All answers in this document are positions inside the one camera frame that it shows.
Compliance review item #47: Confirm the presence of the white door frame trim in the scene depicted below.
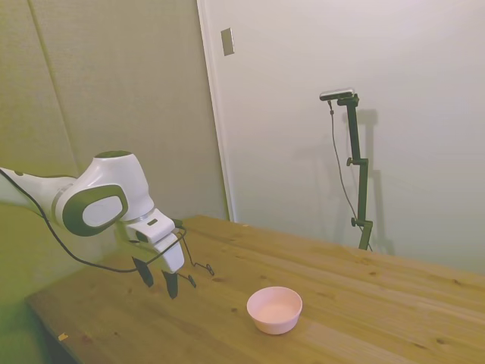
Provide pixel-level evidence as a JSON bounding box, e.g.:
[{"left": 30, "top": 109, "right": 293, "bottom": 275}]
[{"left": 196, "top": 0, "right": 236, "bottom": 223}]

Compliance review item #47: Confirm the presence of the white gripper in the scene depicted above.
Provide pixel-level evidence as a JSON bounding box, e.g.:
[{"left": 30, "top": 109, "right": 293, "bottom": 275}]
[{"left": 127, "top": 210, "right": 186, "bottom": 300}]

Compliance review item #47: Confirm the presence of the black camera stand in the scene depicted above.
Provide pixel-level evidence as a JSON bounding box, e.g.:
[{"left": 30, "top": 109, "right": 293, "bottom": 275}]
[{"left": 336, "top": 94, "right": 374, "bottom": 251}]

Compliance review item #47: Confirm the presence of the grey wall switch plate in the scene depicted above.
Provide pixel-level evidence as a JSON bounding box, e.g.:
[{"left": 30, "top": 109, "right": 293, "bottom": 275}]
[{"left": 221, "top": 27, "right": 236, "bottom": 58}]

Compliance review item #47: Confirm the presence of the grey camera on stand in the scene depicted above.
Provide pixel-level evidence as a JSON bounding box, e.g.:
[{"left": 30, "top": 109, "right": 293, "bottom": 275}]
[{"left": 319, "top": 87, "right": 356, "bottom": 102}]

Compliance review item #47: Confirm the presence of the pink bowl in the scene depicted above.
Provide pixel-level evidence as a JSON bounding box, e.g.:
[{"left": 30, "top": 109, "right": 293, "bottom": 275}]
[{"left": 246, "top": 286, "right": 304, "bottom": 336}]

